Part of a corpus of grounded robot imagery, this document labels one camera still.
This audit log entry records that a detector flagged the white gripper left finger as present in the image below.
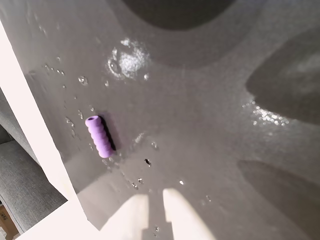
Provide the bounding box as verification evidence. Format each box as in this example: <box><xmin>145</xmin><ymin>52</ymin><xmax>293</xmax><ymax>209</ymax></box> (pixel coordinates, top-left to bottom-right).
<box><xmin>99</xmin><ymin>193</ymin><xmax>151</xmax><ymax>240</ymax></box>

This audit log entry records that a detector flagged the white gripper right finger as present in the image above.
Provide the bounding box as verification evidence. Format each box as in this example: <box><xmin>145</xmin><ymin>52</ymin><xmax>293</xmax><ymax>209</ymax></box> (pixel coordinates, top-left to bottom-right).
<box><xmin>162</xmin><ymin>187</ymin><xmax>216</xmax><ymax>240</ymax></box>

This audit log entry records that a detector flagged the purple ribbed pen grip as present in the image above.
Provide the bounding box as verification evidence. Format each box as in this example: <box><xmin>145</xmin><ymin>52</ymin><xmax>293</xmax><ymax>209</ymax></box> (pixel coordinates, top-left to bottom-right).
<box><xmin>84</xmin><ymin>115</ymin><xmax>117</xmax><ymax>159</ymax></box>

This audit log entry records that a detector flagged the black table mat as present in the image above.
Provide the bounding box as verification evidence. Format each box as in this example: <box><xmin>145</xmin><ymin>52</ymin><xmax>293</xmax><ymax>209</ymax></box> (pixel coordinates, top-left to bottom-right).
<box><xmin>0</xmin><ymin>0</ymin><xmax>320</xmax><ymax>240</ymax></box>

